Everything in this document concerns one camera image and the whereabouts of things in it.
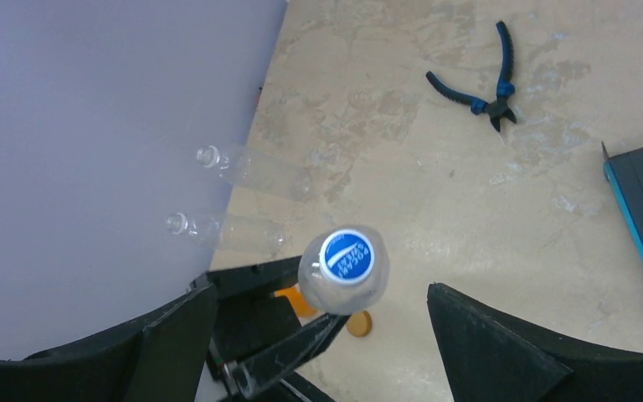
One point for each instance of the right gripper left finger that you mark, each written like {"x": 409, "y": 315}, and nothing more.
{"x": 158, "y": 356}

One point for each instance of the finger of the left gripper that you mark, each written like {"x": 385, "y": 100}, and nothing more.
{"x": 264, "y": 369}

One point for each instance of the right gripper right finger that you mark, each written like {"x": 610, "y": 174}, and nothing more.
{"x": 489, "y": 355}

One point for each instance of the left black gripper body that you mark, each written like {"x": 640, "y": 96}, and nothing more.
{"x": 250, "y": 317}

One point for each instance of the clear plastic bottle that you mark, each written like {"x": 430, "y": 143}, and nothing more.
{"x": 330, "y": 297}

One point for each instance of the blue white bottle cap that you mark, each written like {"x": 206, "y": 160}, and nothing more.
{"x": 347, "y": 257}

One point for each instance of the orange juice bottle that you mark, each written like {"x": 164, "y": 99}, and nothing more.
{"x": 301, "y": 307}

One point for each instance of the clear bottle near left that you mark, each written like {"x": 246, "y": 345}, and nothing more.
{"x": 223, "y": 231}

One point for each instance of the orange bottle cap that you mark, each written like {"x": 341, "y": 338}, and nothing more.
{"x": 360, "y": 324}

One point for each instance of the clear bottle far left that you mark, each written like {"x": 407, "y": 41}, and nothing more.
{"x": 245, "y": 167}

